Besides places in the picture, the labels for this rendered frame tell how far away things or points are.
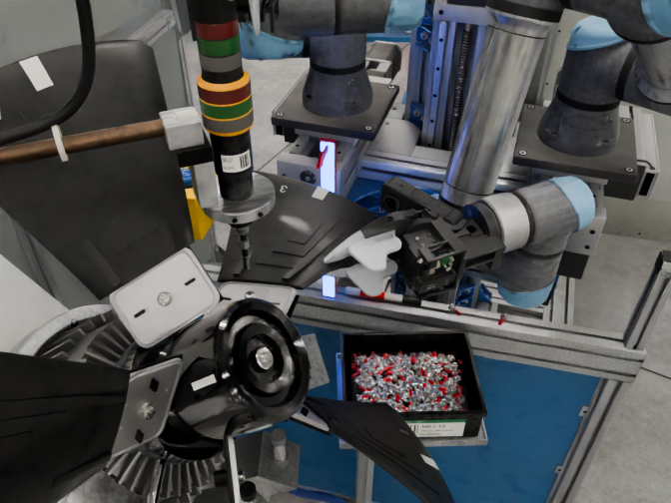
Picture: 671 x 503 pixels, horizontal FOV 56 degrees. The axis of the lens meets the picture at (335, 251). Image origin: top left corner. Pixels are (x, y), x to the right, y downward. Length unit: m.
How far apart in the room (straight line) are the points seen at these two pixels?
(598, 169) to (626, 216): 1.55
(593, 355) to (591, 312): 1.32
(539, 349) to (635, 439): 1.05
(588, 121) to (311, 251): 0.68
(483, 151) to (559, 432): 0.69
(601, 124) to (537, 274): 0.46
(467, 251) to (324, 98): 0.65
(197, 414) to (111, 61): 0.35
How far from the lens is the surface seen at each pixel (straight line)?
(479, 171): 0.90
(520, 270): 0.90
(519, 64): 0.87
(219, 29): 0.51
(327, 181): 0.99
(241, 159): 0.56
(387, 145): 1.42
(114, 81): 0.67
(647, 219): 2.83
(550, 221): 0.84
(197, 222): 1.09
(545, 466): 1.50
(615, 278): 2.68
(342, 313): 1.17
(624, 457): 2.14
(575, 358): 1.19
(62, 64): 0.68
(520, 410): 1.34
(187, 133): 0.54
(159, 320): 0.63
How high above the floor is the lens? 1.68
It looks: 41 degrees down
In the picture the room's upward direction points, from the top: straight up
